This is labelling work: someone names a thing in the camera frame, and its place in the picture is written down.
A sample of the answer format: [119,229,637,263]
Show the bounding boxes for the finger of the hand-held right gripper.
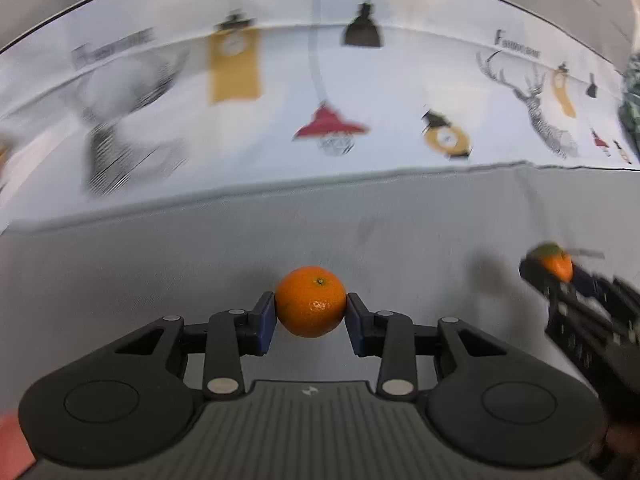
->
[519,255,563,306]
[570,247,618,301]

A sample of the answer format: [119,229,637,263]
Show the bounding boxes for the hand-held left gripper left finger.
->
[115,292,277,402]

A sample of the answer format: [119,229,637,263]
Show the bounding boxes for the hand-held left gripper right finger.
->
[346,292,506,402]

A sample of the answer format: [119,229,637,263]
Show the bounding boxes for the orange mandarin with green leaf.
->
[530,243,574,283]

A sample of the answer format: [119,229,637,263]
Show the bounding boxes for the pink plate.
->
[0,412,37,478]

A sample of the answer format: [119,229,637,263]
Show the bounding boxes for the grey printed sofa cover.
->
[0,0,640,461]

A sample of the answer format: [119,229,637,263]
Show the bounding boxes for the green checked cloth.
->
[619,50,640,161]

